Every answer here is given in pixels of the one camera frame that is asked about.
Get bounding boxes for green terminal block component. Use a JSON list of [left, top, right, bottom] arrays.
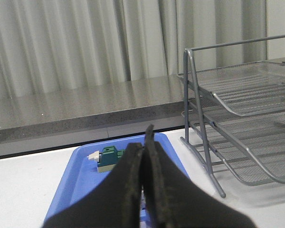
[[87, 146, 125, 173]]

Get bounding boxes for dark grey back counter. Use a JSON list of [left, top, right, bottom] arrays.
[[0, 57, 285, 161]]

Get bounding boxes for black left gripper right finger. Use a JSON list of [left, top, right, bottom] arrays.
[[141, 125, 256, 228]]

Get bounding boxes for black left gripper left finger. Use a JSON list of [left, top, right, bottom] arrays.
[[43, 143, 143, 228]]

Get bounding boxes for silver mesh tray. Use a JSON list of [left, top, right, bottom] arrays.
[[177, 60, 285, 117], [182, 99, 285, 187]]

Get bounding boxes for grey metal rack frame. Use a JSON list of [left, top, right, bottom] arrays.
[[179, 47, 285, 197]]

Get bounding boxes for blue plastic tray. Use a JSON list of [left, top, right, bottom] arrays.
[[43, 132, 191, 228]]

